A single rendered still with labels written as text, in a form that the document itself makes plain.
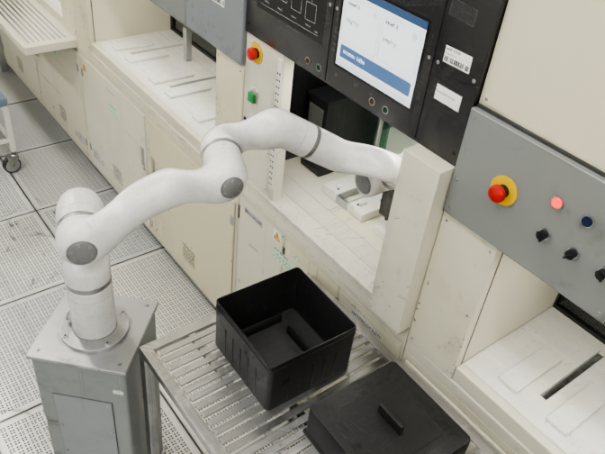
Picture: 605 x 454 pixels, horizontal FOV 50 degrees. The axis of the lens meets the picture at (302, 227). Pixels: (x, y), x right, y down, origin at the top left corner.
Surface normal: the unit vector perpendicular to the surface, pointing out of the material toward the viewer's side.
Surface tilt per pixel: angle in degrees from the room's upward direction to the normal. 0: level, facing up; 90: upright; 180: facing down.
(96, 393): 90
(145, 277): 0
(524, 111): 90
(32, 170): 0
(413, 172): 90
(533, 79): 90
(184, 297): 0
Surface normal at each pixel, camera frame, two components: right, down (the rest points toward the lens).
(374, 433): 0.10, -0.79
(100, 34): 0.60, 0.54
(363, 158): -0.21, -0.19
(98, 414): -0.14, 0.60
